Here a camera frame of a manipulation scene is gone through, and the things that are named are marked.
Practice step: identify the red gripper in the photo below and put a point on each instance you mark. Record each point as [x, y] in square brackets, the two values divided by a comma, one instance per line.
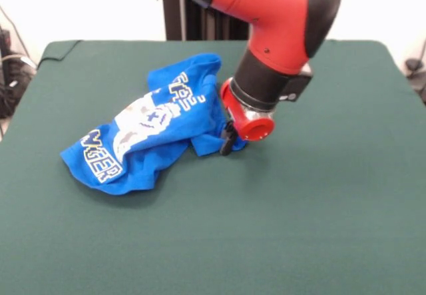
[256, 128]

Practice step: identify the blue printed t-shirt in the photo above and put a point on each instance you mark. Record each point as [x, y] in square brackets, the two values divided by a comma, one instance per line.
[149, 125]

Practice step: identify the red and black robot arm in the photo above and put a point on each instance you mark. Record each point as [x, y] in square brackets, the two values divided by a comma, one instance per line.
[283, 25]

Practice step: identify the dark green table cloth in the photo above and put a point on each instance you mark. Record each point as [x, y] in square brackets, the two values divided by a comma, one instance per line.
[299, 208]

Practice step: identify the black floor stand base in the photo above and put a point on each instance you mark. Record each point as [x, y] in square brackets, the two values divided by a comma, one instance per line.
[10, 88]
[416, 75]

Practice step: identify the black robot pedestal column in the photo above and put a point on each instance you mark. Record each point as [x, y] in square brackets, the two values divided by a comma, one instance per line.
[199, 25]

